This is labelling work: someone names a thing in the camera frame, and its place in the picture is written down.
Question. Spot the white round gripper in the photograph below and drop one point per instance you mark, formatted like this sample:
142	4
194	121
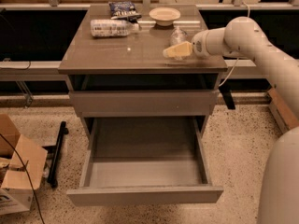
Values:
198	46

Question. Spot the clear plastic water bottle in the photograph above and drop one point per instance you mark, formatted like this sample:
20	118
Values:
177	36

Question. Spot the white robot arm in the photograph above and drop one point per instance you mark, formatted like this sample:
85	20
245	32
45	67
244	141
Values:
243	37

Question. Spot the grey drawer cabinet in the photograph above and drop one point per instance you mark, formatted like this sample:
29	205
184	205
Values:
136	62

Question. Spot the white labelled plastic bottle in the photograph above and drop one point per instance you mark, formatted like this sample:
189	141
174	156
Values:
112	28

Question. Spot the closed middle drawer front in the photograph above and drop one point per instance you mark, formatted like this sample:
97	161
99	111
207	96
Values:
143	103

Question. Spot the open bottom drawer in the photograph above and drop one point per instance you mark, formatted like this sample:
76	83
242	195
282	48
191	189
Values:
154	160

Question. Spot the cream ceramic bowl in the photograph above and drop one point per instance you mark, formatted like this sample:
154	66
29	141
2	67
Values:
164	16

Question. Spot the black table leg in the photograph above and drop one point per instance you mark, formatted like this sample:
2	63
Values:
227	96

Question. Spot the blue chip bag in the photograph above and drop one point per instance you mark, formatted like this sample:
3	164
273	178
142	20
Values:
124	11

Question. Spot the cardboard box right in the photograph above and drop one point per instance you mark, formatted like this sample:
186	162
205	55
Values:
282	114

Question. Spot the black metal stand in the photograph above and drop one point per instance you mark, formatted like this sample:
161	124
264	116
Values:
53	157

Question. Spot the open cardboard box left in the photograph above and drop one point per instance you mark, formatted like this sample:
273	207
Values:
22	168

